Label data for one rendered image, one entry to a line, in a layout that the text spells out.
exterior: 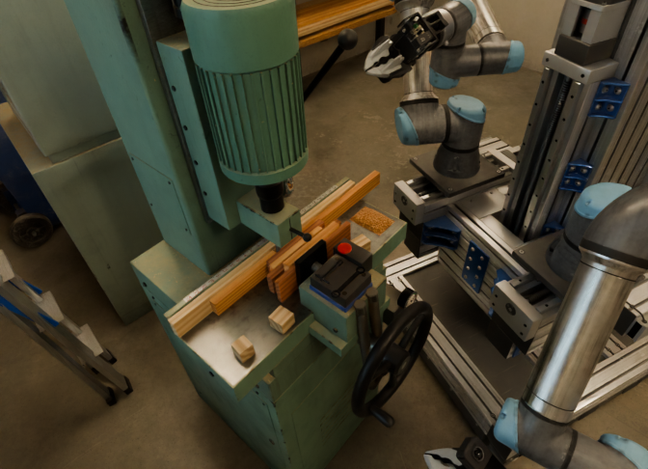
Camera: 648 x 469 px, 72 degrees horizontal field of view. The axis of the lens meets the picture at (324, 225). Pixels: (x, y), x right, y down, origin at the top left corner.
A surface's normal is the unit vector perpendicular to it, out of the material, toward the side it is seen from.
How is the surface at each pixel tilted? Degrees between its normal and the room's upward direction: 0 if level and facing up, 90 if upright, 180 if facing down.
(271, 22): 90
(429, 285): 0
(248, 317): 0
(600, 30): 90
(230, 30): 90
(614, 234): 55
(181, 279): 0
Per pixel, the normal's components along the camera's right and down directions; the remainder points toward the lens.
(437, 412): -0.05, -0.73
